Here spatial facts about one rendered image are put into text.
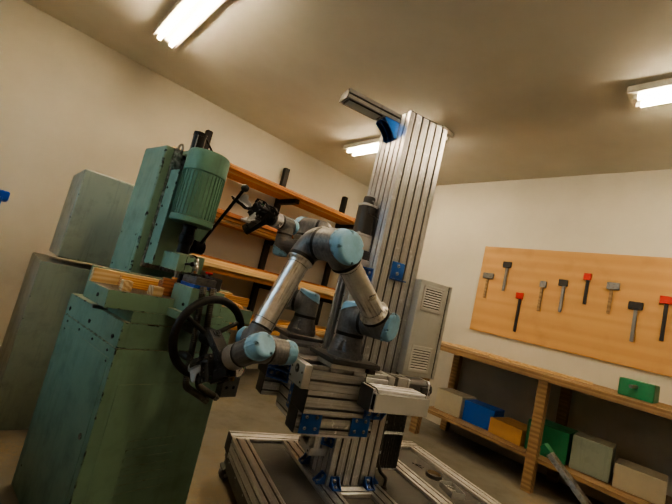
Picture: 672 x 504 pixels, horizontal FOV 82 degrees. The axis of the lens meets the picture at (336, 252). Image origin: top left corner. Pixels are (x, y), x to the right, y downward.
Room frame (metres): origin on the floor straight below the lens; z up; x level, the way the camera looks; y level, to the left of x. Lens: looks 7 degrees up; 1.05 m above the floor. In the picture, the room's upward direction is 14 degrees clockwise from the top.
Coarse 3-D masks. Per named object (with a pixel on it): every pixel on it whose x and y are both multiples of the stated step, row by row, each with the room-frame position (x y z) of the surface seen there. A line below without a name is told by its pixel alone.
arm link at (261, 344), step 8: (248, 336) 1.09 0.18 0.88; (256, 336) 1.07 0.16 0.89; (264, 336) 1.08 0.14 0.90; (240, 344) 1.09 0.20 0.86; (248, 344) 1.07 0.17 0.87; (256, 344) 1.06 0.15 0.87; (264, 344) 1.07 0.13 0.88; (272, 344) 1.09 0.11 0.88; (232, 352) 1.10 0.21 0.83; (240, 352) 1.08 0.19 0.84; (248, 352) 1.07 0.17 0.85; (256, 352) 1.05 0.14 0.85; (264, 352) 1.06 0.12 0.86; (272, 352) 1.08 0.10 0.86; (232, 360) 1.11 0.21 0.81; (240, 360) 1.09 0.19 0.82; (248, 360) 1.08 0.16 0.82; (256, 360) 1.07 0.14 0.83; (264, 360) 1.11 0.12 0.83
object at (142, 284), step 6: (120, 276) 1.45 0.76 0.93; (126, 276) 1.45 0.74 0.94; (120, 282) 1.44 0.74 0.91; (138, 282) 1.49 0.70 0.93; (144, 282) 1.51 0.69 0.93; (150, 282) 1.52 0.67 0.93; (156, 282) 1.54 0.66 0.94; (138, 288) 1.50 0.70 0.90; (144, 288) 1.51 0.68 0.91; (234, 300) 1.83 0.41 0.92; (240, 300) 1.86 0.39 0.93; (246, 300) 1.88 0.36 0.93; (246, 306) 1.89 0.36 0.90
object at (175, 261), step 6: (168, 252) 1.61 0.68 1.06; (174, 252) 1.58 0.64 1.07; (162, 258) 1.63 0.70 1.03; (168, 258) 1.60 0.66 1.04; (174, 258) 1.57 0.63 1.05; (180, 258) 1.55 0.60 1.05; (186, 258) 1.57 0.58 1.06; (192, 258) 1.59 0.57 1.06; (162, 264) 1.62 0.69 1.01; (168, 264) 1.59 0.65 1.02; (174, 264) 1.56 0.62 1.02; (180, 264) 1.56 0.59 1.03; (180, 270) 1.56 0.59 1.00; (186, 270) 1.58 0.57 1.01
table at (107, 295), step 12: (96, 288) 1.34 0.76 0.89; (108, 288) 1.29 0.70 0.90; (132, 288) 1.47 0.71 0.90; (96, 300) 1.32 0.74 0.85; (108, 300) 1.28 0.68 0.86; (120, 300) 1.31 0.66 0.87; (132, 300) 1.34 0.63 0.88; (144, 300) 1.36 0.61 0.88; (156, 300) 1.40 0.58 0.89; (168, 300) 1.43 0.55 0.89; (156, 312) 1.41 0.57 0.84; (168, 312) 1.42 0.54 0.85; (180, 312) 1.37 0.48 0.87; (228, 312) 1.63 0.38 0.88; (252, 312) 1.73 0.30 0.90; (216, 324) 1.49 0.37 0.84
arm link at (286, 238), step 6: (276, 234) 1.84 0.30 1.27; (282, 234) 1.82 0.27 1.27; (288, 234) 1.82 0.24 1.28; (276, 240) 1.82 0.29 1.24; (282, 240) 1.81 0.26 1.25; (288, 240) 1.82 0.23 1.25; (294, 240) 1.82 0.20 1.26; (276, 246) 1.82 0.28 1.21; (282, 246) 1.81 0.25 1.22; (288, 246) 1.81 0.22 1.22; (276, 252) 1.82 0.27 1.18; (282, 252) 1.82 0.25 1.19; (288, 252) 1.82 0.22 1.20
